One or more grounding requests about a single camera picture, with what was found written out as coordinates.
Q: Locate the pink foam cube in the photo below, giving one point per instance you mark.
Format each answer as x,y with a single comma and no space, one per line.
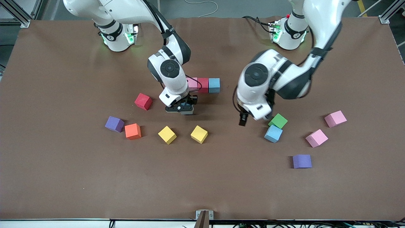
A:
193,83
335,119
316,138

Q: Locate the red foam cube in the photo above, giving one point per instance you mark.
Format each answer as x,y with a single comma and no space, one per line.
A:
143,102
203,85

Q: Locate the yellow foam cube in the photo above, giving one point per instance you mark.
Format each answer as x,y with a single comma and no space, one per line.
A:
167,135
199,134

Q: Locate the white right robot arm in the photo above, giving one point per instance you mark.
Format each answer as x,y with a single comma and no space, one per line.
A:
177,82

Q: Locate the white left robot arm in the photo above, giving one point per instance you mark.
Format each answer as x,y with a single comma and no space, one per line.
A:
246,95

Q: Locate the orange foam cube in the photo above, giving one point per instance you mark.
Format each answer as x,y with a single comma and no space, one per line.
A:
133,131

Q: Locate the purple foam cube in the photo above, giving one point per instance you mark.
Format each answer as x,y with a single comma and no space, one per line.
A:
114,124
302,161

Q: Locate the brown table mat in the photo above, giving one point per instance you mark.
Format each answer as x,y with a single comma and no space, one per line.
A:
202,183

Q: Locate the green foam cube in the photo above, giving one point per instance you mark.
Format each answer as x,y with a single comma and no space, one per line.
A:
279,121

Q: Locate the white table edge strip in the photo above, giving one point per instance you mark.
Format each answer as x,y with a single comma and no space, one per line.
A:
47,224

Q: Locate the metal table edge bracket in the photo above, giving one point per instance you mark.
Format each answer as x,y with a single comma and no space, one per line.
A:
204,218

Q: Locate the dark vertical frame beam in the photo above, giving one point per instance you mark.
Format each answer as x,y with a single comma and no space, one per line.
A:
39,8

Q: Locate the aluminium frame post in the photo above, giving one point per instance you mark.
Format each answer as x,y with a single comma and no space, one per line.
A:
384,19
25,23

